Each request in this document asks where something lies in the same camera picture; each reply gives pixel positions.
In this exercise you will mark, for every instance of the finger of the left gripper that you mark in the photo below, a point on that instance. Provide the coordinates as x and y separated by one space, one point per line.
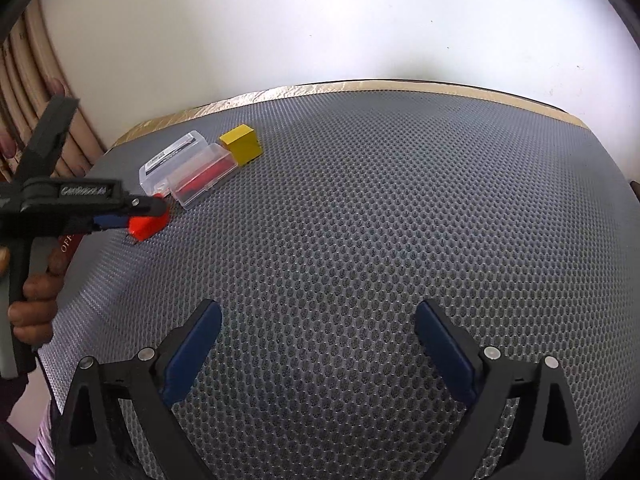
124 205
109 222

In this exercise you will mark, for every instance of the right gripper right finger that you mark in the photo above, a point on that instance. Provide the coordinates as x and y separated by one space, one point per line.
544 442

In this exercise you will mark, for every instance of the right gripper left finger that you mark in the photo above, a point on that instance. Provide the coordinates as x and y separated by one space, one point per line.
92 441

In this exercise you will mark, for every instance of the orange red small box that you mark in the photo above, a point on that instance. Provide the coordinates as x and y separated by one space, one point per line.
143 228

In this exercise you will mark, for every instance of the left hand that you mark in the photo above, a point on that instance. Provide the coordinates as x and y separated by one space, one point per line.
31 318

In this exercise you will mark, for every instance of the clear case with label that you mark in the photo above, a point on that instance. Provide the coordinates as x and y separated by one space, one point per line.
154 174

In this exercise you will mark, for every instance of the clear case red contents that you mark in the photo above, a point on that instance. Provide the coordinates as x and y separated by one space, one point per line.
198 175

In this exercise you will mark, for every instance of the yellow small box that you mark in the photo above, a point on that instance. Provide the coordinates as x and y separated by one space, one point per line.
243 144

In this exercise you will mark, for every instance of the beige patterned curtain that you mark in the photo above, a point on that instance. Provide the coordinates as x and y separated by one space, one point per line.
30 77

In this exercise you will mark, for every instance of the grey mesh mat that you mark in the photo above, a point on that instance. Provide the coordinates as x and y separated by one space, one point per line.
361 205

